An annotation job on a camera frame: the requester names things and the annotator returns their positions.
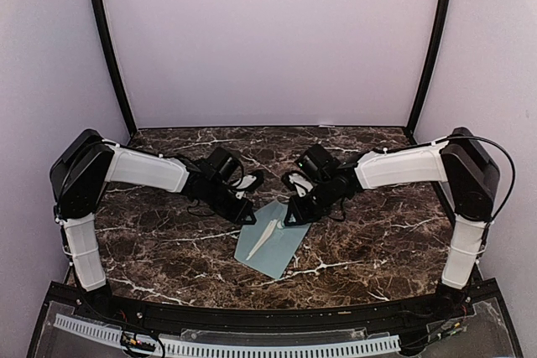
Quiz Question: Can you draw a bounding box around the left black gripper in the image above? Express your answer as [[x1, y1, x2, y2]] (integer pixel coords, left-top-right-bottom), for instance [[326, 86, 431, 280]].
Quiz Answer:
[[204, 180, 256, 226]]

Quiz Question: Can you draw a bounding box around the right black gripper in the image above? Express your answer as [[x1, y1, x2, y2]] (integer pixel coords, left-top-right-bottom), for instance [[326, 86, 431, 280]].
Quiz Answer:
[[284, 178, 338, 226]]

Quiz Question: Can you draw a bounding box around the beige ornate letter paper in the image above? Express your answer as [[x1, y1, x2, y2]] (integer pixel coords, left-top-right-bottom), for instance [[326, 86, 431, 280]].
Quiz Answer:
[[246, 219, 280, 261]]

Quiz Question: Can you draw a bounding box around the teal paper envelope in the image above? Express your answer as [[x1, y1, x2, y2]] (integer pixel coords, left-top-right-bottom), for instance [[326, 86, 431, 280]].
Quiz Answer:
[[234, 200, 310, 279]]

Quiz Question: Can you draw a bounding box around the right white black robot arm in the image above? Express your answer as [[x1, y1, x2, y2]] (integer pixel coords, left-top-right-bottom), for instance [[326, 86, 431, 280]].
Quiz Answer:
[[282, 127, 517, 319]]

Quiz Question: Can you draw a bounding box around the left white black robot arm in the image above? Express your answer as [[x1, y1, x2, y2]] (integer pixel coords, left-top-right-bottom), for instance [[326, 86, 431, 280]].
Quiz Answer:
[[50, 129, 264, 321]]

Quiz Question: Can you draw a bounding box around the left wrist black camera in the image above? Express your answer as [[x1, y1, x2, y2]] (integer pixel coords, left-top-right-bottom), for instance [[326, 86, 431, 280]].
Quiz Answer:
[[232, 169, 264, 199]]

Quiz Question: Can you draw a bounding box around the wrist black camera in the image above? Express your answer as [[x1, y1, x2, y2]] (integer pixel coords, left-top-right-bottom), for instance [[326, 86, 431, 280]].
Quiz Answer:
[[232, 169, 264, 199], [282, 171, 314, 198]]

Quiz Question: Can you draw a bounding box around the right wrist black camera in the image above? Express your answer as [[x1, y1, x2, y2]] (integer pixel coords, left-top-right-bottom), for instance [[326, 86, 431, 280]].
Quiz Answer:
[[282, 171, 314, 198]]

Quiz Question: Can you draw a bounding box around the black front rail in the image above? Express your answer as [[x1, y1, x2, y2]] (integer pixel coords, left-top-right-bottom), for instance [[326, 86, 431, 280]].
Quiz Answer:
[[64, 287, 464, 334]]

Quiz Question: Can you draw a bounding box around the white slotted cable duct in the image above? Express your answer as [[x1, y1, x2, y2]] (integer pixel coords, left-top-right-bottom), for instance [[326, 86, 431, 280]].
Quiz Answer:
[[54, 314, 400, 358]]

